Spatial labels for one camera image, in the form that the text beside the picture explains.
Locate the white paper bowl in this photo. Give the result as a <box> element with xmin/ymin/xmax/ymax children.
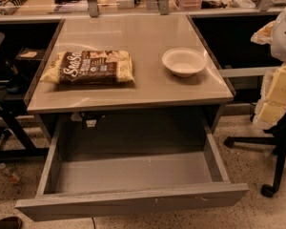
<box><xmin>162</xmin><ymin>48</ymin><xmax>207</xmax><ymax>77</ymax></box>

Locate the black office chair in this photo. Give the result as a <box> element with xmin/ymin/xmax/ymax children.
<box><xmin>224</xmin><ymin>114</ymin><xmax>286</xmax><ymax>198</ymax></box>

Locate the black folding stand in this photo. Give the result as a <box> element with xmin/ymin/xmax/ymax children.
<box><xmin>0</xmin><ymin>31</ymin><xmax>51</xmax><ymax>172</ymax></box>

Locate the plastic bottle on floor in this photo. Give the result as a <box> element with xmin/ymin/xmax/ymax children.
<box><xmin>0</xmin><ymin>163</ymin><xmax>21</xmax><ymax>184</ymax></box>

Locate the dark shoe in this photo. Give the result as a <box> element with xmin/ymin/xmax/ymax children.
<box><xmin>0</xmin><ymin>217</ymin><xmax>22</xmax><ymax>229</ymax></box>

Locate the grey top drawer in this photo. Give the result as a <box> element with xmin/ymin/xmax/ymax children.
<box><xmin>16</xmin><ymin>110</ymin><xmax>248</xmax><ymax>221</ymax></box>

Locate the grey drawer cabinet desk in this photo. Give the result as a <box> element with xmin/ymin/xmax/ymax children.
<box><xmin>24</xmin><ymin>14</ymin><xmax>236</xmax><ymax>145</ymax></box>

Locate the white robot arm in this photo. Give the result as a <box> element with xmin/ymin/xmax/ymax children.
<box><xmin>251</xmin><ymin>7</ymin><xmax>286</xmax><ymax>130</ymax></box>

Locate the brown yellow snack bag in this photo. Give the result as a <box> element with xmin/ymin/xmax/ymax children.
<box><xmin>40</xmin><ymin>51</ymin><xmax>134</xmax><ymax>85</ymax></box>

